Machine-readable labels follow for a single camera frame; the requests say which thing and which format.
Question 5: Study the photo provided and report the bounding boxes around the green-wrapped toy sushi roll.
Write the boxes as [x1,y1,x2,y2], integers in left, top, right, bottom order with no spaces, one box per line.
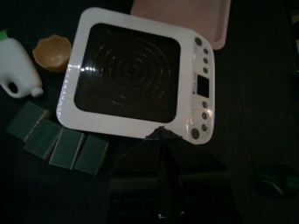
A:
[72,133,110,177]
[22,117,64,161]
[48,127,86,171]

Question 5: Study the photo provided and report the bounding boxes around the green sponge blocks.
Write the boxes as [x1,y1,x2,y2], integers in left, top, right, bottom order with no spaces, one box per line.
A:
[4,101,52,143]

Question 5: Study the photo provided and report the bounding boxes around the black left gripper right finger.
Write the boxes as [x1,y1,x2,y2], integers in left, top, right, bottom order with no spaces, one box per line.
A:
[162,126,243,224]

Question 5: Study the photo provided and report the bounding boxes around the orange toy bowl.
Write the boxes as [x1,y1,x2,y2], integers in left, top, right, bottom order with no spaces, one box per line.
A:
[32,33,73,74]

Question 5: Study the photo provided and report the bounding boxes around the white toy jug green cap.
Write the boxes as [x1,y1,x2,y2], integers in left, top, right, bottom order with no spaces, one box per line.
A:
[0,29,44,99]

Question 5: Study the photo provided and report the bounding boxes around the white toy induction cooker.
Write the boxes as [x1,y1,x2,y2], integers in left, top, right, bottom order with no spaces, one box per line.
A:
[54,6,216,145]

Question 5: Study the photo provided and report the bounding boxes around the pink plastic tray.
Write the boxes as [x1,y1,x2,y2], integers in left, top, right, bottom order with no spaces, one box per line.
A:
[129,0,232,51]

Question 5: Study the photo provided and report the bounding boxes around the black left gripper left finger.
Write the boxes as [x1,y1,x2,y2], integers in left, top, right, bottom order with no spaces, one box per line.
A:
[108,126,168,224]

